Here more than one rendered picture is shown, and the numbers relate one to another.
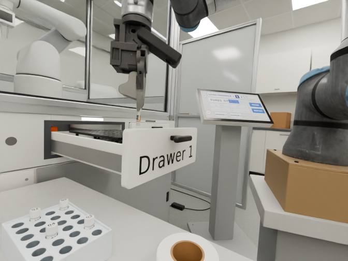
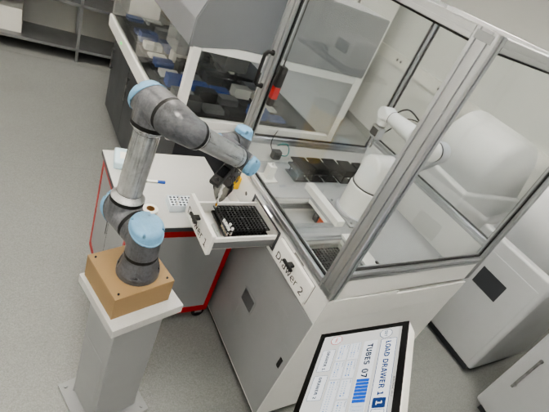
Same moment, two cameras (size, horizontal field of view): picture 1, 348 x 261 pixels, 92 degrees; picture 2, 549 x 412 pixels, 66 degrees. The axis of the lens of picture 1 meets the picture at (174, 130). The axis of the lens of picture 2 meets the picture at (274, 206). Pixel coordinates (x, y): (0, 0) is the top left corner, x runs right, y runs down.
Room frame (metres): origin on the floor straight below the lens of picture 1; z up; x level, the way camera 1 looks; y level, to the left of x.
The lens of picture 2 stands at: (1.10, -1.31, 2.02)
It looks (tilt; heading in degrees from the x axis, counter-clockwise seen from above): 32 degrees down; 107
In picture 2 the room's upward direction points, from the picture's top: 25 degrees clockwise
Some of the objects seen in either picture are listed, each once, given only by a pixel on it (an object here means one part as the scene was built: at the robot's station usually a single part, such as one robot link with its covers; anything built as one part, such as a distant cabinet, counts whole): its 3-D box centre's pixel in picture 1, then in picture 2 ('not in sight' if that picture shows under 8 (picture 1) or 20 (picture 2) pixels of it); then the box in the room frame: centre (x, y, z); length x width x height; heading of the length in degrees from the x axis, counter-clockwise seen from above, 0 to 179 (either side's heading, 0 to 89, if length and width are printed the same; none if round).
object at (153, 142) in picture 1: (169, 149); (199, 222); (0.42, 0.01, 0.87); 0.29 x 0.02 x 0.11; 148
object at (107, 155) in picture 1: (114, 143); (240, 223); (0.54, 0.19, 0.86); 0.40 x 0.26 x 0.06; 58
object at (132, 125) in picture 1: (151, 133); (292, 270); (0.86, 0.11, 0.87); 0.29 x 0.02 x 0.11; 148
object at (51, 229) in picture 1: (51, 242); not in sight; (0.21, 0.15, 0.79); 0.01 x 0.01 x 0.05
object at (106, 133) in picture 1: (116, 142); (239, 222); (0.53, 0.18, 0.87); 0.22 x 0.18 x 0.06; 58
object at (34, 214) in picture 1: (34, 224); not in sight; (0.24, 0.19, 0.79); 0.01 x 0.01 x 0.05
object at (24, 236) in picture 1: (56, 240); (180, 203); (0.22, 0.15, 0.78); 0.12 x 0.08 x 0.04; 56
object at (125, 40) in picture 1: (132, 48); (230, 171); (0.43, 0.11, 1.12); 0.09 x 0.08 x 0.12; 97
